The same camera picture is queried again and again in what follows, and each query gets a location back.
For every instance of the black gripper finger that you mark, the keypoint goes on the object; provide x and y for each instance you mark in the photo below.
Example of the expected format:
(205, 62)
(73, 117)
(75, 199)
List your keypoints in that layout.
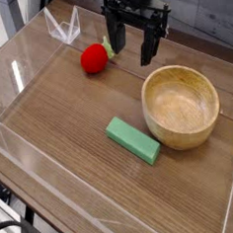
(150, 44)
(116, 32)

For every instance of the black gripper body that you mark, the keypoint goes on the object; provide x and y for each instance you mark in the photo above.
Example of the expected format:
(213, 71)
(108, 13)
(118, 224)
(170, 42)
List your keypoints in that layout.
(139, 13)

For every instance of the red felt fruit green leaf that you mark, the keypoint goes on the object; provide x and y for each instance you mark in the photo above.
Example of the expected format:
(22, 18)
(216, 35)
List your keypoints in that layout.
(95, 57)

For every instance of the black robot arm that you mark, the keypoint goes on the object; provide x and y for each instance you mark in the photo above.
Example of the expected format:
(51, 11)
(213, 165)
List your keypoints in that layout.
(149, 16)

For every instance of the wooden bowl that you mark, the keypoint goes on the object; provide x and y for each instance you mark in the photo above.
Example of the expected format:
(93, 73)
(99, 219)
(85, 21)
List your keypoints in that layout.
(180, 106)

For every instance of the green rectangular block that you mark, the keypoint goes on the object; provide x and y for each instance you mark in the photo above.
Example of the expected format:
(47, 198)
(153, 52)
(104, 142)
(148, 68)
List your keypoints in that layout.
(133, 140)

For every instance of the clear acrylic corner bracket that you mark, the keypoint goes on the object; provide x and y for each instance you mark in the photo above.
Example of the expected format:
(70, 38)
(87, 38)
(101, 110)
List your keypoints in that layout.
(66, 32)

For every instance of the clear acrylic tray wall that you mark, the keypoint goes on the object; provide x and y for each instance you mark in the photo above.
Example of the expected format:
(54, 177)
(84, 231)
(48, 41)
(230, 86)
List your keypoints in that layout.
(61, 198)

